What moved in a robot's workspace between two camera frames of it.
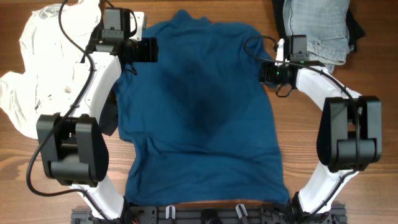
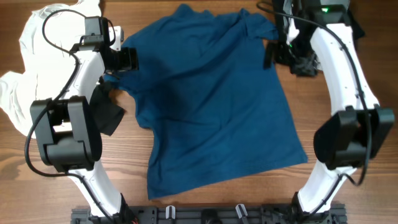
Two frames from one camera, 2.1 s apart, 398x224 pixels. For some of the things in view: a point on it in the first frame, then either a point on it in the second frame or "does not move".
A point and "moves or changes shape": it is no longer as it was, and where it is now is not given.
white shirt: x=44 y=86 does not move
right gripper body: x=272 y=73 to x=286 y=55
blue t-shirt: x=200 y=125 moves or changes shape
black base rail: x=214 y=214 does not move
